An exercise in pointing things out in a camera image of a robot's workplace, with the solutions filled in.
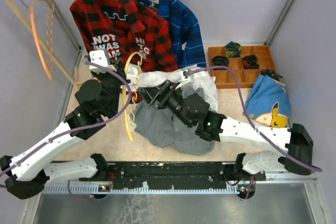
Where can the grey button shirt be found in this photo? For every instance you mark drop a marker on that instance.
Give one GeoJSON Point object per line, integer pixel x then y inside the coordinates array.
{"type": "Point", "coordinates": [181, 129]}

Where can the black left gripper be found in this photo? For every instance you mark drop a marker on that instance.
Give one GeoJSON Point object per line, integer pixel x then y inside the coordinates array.
{"type": "Point", "coordinates": [119, 66]}

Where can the wooden compartment tray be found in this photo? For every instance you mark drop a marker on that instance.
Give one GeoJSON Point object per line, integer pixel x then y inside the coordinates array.
{"type": "Point", "coordinates": [246, 77]}

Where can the yellow hanger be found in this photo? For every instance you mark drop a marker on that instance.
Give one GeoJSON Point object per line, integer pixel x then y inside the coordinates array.
{"type": "Point", "coordinates": [129, 96]}

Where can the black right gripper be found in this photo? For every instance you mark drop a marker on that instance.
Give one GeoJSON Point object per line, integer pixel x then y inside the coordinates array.
{"type": "Point", "coordinates": [167, 91]}

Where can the rolled dark tie by cloth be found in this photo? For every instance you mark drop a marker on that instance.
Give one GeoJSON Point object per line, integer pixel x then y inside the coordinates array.
{"type": "Point", "coordinates": [271, 73]}

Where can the blue plaid shirt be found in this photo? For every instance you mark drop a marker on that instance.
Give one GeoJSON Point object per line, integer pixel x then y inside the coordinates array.
{"type": "Point", "coordinates": [185, 32]}

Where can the rolled black orange tie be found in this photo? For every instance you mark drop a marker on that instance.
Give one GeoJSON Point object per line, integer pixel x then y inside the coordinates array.
{"type": "Point", "coordinates": [250, 62]}

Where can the rolled green blue tie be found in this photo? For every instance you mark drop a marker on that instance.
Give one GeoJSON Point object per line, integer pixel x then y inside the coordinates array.
{"type": "Point", "coordinates": [232, 50]}

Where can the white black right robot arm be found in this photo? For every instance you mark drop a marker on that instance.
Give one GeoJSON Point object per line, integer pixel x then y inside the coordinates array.
{"type": "Point", "coordinates": [288, 148]}

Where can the white shirt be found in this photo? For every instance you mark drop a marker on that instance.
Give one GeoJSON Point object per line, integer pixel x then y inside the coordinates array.
{"type": "Point", "coordinates": [200, 80]}

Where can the orange hanger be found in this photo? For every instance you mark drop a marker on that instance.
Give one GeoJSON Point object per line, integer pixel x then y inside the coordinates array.
{"type": "Point", "coordinates": [46, 62]}

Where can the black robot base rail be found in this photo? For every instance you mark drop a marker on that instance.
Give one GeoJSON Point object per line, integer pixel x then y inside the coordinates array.
{"type": "Point", "coordinates": [167, 175]}

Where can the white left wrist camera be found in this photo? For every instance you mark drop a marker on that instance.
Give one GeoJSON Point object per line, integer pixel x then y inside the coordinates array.
{"type": "Point", "coordinates": [101, 58]}

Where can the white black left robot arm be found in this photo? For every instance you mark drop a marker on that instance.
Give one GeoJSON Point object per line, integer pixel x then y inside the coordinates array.
{"type": "Point", "coordinates": [32, 171]}

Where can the red black plaid shirt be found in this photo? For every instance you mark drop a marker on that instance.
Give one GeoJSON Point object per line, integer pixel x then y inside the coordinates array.
{"type": "Point", "coordinates": [123, 27]}

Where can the light blue pikachu cloth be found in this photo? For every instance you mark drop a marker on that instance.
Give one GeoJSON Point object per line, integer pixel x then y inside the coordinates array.
{"type": "Point", "coordinates": [268, 102]}

